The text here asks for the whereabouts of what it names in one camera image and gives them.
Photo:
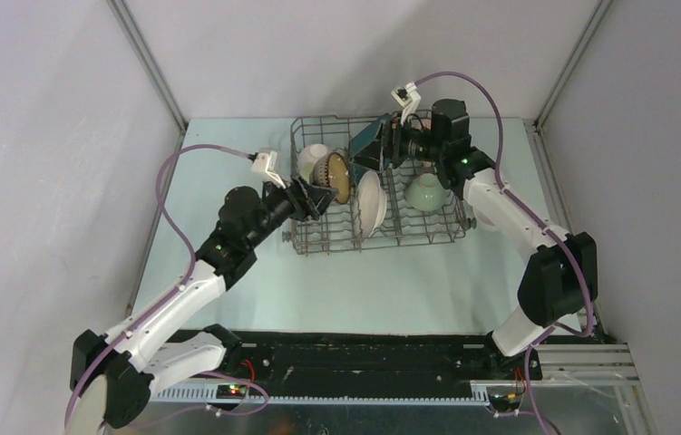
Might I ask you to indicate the white ribbed bowl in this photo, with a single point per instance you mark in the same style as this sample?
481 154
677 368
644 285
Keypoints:
308 157

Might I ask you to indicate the pale green bowl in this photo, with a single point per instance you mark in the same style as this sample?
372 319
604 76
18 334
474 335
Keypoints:
426 194

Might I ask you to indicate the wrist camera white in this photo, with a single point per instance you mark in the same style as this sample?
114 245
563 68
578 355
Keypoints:
265 164
408 98

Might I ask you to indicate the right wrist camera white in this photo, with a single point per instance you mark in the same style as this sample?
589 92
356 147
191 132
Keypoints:
408 98

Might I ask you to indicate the small white bowl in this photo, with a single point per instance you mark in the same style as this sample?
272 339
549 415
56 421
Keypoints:
483 221

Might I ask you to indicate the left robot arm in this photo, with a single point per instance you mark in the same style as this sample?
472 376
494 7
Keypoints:
115 374

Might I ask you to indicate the white scalloped plate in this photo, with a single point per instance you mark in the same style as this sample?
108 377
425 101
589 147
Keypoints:
371 202

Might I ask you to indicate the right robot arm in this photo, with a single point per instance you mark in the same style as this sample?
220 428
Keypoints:
561 272

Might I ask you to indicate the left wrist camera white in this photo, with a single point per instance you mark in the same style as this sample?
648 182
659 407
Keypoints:
265 164

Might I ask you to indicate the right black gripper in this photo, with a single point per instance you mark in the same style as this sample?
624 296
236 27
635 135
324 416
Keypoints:
394 133

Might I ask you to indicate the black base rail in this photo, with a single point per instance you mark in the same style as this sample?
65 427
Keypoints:
315 366

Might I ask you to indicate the brown glazed bowl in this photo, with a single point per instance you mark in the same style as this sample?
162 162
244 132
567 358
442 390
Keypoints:
332 171

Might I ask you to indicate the grey wire dish rack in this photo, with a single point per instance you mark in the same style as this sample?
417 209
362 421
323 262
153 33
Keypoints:
338 229

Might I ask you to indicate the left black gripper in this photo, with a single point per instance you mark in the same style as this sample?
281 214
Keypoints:
307 201

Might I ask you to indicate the teal square plate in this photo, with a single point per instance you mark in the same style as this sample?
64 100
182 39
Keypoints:
373 135

